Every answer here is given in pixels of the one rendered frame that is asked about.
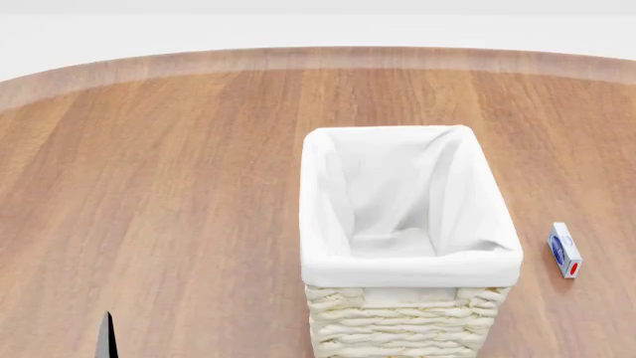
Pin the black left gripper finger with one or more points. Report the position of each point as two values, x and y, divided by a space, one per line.
106 339

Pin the white lined wicker basket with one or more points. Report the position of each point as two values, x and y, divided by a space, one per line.
407 261

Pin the small white blue box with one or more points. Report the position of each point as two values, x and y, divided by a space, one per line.
564 250

